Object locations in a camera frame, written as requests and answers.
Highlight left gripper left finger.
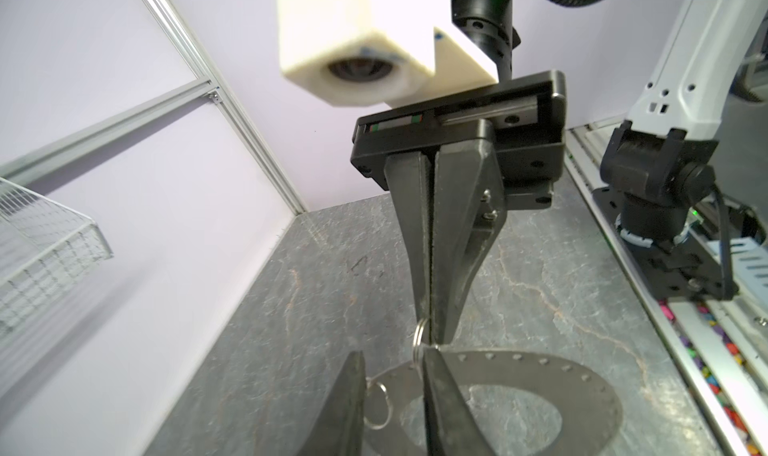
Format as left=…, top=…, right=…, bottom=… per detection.
left=297, top=351, right=367, bottom=455

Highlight aluminium frame profiles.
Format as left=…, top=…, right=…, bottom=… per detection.
left=1, top=0, right=308, bottom=215

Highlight large toothed metal keyring disc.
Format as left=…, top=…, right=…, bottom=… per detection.
left=364, top=328, right=628, bottom=455

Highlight aluminium rail with coloured beads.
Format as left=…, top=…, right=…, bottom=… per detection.
left=564, top=119, right=767, bottom=455

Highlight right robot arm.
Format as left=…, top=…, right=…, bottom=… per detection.
left=351, top=0, right=767, bottom=346

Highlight white wire shelf basket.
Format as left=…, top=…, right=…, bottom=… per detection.
left=1, top=179, right=113, bottom=341

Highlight white slotted cable duct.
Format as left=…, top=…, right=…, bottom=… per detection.
left=731, top=237, right=767, bottom=306

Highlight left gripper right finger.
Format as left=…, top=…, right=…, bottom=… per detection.
left=422, top=348, right=495, bottom=455

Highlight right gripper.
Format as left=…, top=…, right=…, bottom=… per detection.
left=351, top=70, right=567, bottom=345

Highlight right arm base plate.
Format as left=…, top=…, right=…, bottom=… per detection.
left=592, top=187, right=767, bottom=301

